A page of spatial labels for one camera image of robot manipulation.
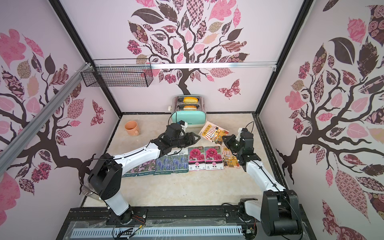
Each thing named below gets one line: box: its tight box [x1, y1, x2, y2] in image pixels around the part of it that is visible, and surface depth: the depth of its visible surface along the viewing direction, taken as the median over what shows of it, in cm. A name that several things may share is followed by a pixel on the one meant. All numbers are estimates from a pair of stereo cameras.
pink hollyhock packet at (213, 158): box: [204, 146, 224, 171], surface depth 97 cm
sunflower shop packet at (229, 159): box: [222, 145, 241, 168], surface depth 95 cm
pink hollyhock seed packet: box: [188, 146, 206, 171], surface depth 97 cm
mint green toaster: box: [168, 94, 207, 128], surface depth 102 cm
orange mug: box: [124, 120, 140, 137], surface depth 105 cm
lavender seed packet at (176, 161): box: [165, 147, 189, 175], surface depth 94 cm
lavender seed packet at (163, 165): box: [153, 155, 172, 176], surface depth 92 cm
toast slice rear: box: [183, 96, 199, 104], surface depth 102 cm
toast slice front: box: [183, 105, 197, 111], surface depth 99 cm
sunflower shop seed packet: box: [198, 121, 229, 146], surface depth 89 cm
